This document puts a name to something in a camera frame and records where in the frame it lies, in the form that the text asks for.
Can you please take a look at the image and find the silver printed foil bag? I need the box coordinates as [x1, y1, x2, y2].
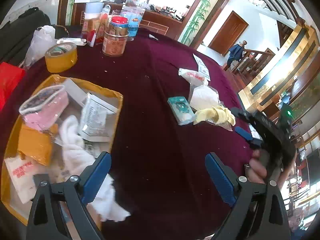
[78, 93, 118, 142]

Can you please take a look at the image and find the pink clear zip pouch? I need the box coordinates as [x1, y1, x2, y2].
[18, 85, 69, 131]

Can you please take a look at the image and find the white blue desiccant packet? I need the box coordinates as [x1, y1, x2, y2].
[178, 68, 208, 87]

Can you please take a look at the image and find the person right hand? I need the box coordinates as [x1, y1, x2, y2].
[246, 150, 297, 189]

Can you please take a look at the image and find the yellow towel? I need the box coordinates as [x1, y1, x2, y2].
[193, 105, 236, 126]

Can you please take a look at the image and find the yellow rimmed cardboard tray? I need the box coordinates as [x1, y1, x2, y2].
[1, 74, 123, 225]

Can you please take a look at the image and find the orange padded envelope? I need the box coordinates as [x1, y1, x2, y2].
[17, 124, 59, 166]

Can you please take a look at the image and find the teal wet wipes pack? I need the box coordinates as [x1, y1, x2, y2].
[167, 96, 195, 126]

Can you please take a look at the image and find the wooden stair railing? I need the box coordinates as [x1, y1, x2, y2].
[223, 48, 275, 87]

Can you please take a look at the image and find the clear bag with white cloth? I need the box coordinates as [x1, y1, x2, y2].
[189, 85, 234, 131]

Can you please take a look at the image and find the maroon velvet tablecloth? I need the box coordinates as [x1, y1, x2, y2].
[0, 24, 266, 240]

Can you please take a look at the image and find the person in blue jacket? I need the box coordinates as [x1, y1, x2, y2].
[227, 40, 247, 67]

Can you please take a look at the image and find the white paper card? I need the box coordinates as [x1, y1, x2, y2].
[193, 54, 210, 81]

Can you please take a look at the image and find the yellow tape roll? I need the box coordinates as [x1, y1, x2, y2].
[44, 42, 78, 73]

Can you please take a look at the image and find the orange label clear jar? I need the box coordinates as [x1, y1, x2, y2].
[102, 16, 129, 57]

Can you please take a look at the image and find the clear white plastic bag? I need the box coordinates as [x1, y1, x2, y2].
[23, 25, 56, 69]

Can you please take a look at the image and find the blue label snack jar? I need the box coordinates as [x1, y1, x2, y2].
[120, 5, 145, 41]

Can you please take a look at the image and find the red lid jar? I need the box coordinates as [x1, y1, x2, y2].
[125, 0, 150, 10]

